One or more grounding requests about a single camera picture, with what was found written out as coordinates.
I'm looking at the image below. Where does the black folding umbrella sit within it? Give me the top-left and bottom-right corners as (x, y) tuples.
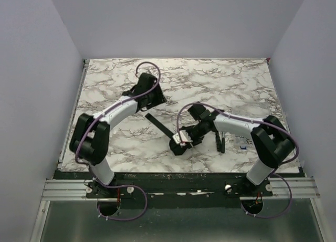
(145, 113), (204, 156)

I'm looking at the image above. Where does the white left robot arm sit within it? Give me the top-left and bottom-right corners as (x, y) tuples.
(69, 72), (166, 185)

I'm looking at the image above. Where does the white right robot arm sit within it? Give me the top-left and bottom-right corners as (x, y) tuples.
(185, 103), (297, 186)

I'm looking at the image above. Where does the clear plastic screw box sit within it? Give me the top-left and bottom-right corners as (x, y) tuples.
(234, 135), (254, 150)

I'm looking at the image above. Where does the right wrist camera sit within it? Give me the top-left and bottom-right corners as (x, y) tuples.
(172, 130), (193, 146)

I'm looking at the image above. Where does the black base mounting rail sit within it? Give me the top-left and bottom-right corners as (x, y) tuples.
(54, 171), (272, 210)

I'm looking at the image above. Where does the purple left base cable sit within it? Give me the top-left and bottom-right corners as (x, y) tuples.
(96, 184), (149, 223)

